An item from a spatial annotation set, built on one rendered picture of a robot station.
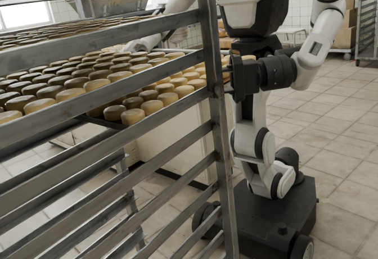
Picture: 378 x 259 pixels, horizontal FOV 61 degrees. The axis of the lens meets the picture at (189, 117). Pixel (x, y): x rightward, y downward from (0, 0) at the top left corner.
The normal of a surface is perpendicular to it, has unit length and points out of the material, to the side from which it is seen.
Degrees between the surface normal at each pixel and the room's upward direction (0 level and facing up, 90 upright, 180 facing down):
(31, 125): 90
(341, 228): 0
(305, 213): 0
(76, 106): 90
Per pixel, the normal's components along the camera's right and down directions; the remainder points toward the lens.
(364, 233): -0.13, -0.92
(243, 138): -0.61, 0.11
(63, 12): 0.68, 0.19
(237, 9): -0.60, 0.38
